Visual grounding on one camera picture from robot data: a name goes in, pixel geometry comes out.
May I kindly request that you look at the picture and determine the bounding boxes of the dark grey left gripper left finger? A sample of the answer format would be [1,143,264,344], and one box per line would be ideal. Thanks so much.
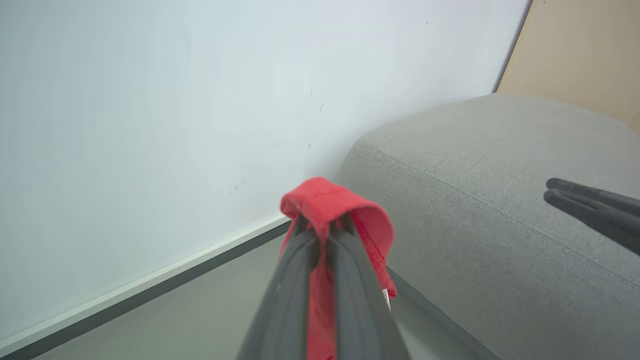
[237,216,321,360]

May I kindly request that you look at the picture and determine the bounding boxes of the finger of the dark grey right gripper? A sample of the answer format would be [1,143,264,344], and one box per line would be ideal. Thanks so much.
[545,177,640,212]
[543,190,640,256]

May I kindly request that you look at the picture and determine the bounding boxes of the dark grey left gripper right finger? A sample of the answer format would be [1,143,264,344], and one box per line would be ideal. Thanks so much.
[329,214,412,360]

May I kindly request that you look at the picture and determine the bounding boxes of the red clothing item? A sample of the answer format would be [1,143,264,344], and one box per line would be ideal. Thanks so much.
[277,176,398,360]

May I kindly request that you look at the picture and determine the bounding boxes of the grey fabric sofa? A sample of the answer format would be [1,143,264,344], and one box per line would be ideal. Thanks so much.
[340,94,640,360]

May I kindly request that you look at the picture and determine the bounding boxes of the white and grey baseboard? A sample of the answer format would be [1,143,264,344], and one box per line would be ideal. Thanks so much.
[0,215,293,360]

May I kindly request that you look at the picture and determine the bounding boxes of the beige wooden panel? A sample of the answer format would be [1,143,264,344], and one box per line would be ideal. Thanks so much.
[496,0,640,133]

